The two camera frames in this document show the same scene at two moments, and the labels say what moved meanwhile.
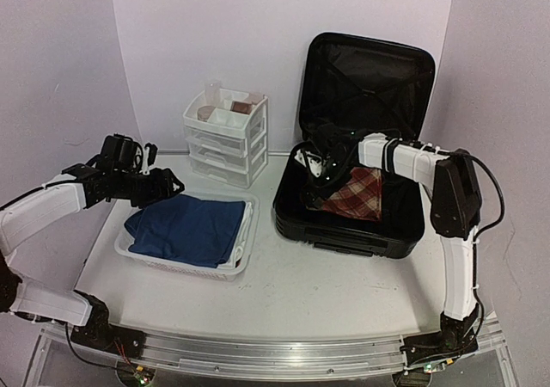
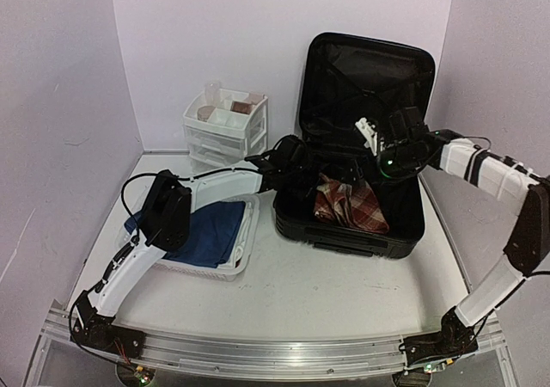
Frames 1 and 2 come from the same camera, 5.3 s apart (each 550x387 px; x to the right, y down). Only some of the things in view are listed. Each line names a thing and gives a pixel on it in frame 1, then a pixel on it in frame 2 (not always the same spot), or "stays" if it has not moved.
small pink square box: (255, 97) stays
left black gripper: (161, 187) to (314, 172)
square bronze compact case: (241, 107) stays
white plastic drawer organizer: (227, 135) stays
